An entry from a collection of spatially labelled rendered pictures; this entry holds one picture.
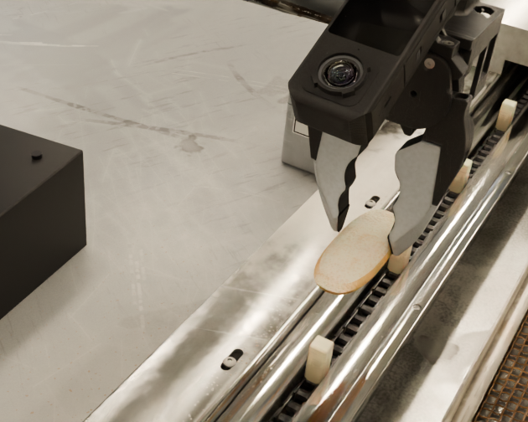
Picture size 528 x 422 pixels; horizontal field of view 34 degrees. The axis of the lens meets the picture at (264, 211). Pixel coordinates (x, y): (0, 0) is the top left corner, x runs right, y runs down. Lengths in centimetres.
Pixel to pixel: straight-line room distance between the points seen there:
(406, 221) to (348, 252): 4
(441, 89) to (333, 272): 13
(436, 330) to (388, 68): 30
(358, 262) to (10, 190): 25
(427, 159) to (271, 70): 51
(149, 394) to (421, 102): 24
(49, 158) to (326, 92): 30
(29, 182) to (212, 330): 17
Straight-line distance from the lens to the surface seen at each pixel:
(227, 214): 75
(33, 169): 64
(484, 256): 75
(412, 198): 52
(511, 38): 96
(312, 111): 41
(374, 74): 41
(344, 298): 63
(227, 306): 59
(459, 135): 49
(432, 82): 48
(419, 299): 62
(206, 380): 54
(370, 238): 56
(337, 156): 53
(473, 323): 68
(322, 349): 56
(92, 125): 87
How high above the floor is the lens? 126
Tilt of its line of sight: 36 degrees down
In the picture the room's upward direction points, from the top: 6 degrees clockwise
